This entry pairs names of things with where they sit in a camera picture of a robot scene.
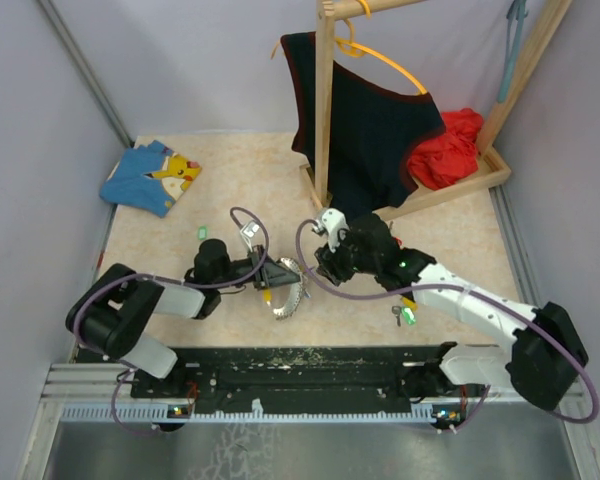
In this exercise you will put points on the dark navy tank top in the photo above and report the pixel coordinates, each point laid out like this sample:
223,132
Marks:
373,133

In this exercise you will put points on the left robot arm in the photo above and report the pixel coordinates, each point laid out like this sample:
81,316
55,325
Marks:
111,317

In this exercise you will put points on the yellow tag key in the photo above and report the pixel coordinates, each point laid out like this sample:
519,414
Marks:
408,303

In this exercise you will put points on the wooden clothes rack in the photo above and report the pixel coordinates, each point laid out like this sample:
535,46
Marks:
493,170

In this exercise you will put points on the blue pikachu shirt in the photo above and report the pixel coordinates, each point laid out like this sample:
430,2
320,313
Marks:
150,177

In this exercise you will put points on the red crumpled cloth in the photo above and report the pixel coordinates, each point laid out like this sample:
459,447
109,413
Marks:
443,161

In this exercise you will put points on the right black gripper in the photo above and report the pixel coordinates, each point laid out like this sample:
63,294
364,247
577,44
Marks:
329,264

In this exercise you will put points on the blue clothes hanger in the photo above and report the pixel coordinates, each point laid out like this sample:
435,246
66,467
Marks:
515,16

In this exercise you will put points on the green tag key right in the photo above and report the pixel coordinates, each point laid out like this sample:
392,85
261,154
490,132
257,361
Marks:
403,315

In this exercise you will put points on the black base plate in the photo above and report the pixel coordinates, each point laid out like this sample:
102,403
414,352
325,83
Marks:
311,380

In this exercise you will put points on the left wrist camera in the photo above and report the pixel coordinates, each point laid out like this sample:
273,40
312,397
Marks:
248,233

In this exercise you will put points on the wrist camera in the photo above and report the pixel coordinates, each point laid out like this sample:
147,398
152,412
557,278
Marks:
248,233
332,224

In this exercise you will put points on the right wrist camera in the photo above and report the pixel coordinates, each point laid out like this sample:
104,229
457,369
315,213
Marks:
332,224

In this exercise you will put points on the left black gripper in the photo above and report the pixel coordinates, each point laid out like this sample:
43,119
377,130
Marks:
270,273

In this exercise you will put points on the large keyring with keys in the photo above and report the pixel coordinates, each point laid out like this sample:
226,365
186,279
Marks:
296,293

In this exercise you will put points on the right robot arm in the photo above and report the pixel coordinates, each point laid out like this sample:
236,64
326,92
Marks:
536,350

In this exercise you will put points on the yellow clothes hanger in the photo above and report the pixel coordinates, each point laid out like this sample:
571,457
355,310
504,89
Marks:
375,55

